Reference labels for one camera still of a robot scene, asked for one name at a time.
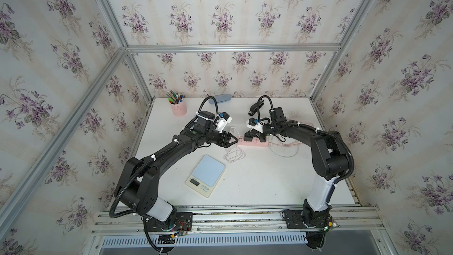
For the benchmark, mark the pink metal pen bucket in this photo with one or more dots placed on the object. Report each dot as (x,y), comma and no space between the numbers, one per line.
(179,109)

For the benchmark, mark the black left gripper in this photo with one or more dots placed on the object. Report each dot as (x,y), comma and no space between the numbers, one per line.
(225,139)

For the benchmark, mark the blue cream kitchen scale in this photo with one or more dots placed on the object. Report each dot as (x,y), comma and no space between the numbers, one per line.
(205,176)

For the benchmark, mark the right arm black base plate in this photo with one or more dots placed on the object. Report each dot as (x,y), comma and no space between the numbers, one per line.
(301,219)

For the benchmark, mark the pink power strip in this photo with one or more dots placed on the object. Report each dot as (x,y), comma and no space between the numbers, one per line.
(254,143)

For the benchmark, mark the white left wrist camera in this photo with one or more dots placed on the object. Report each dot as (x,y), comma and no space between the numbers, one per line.
(223,120)

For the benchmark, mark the blue fabric glasses case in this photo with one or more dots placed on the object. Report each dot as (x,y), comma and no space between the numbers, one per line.
(222,98)

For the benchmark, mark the black stapler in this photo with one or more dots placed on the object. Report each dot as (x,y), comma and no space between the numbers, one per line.
(255,108)

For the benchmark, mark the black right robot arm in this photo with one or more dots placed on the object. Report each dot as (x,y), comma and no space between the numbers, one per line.
(332,160)

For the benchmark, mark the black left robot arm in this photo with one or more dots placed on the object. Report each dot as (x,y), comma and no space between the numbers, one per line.
(138,186)

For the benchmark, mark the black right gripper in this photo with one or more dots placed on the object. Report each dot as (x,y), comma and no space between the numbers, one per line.
(261,136)

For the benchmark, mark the aluminium mounting rail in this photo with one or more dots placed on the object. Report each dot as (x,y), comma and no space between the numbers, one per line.
(240,219)

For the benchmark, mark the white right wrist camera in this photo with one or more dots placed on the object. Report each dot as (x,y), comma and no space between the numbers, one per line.
(255,124)

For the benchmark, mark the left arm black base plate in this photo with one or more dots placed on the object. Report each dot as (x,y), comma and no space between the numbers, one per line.
(179,223)

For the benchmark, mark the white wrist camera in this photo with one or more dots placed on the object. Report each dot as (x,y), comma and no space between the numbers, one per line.
(255,124)
(223,120)

